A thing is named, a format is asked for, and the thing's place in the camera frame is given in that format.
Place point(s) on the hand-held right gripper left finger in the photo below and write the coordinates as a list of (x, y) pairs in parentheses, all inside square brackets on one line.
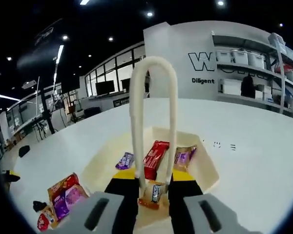
[(117, 204)]

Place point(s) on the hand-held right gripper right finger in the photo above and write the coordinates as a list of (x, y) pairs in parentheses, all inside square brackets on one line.
[(191, 207)]

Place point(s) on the small orange snack packet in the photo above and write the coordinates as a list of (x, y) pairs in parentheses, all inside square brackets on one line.
[(153, 193)]

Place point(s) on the black candy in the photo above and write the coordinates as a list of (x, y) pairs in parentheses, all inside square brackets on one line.
[(39, 206)]

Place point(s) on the cream container tray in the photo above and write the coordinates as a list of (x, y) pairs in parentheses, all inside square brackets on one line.
[(102, 165)]

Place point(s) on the small purple snack packet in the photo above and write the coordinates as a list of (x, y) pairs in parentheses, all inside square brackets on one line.
[(125, 161)]

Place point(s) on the large purple snack packet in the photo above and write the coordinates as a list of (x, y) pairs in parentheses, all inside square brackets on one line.
[(70, 198)]

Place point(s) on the brown purple snack packet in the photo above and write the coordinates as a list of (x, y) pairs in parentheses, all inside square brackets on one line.
[(183, 158)]

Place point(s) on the red round snack packet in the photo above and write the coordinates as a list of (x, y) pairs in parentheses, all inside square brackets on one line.
[(45, 219)]

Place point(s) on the red food snack bar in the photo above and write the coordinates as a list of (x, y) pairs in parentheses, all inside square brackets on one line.
[(155, 158)]

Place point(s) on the cream food tongs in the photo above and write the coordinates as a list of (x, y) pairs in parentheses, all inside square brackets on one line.
[(136, 122)]

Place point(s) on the small black pouch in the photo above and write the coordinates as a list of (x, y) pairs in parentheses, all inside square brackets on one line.
[(24, 151)]

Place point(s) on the black tripod stand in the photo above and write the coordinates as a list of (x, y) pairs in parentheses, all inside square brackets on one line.
[(46, 107)]

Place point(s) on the grey office counter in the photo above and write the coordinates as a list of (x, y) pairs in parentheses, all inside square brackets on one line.
[(100, 102)]

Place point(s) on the black monitor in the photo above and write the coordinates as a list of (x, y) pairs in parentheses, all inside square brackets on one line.
[(104, 87), (125, 85)]

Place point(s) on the hanging bag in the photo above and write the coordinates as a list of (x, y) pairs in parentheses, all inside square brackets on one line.
[(147, 85)]

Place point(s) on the large white carton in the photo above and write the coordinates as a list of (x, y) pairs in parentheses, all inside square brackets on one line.
[(230, 87)]

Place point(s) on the dark hanging banner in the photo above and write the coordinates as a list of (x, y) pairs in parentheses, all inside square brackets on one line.
[(47, 34)]

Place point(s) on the grey metal shelving rack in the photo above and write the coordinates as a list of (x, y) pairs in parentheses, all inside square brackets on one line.
[(282, 85)]

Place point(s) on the row of white storage boxes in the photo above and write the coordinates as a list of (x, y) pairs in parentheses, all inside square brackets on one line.
[(241, 57)]

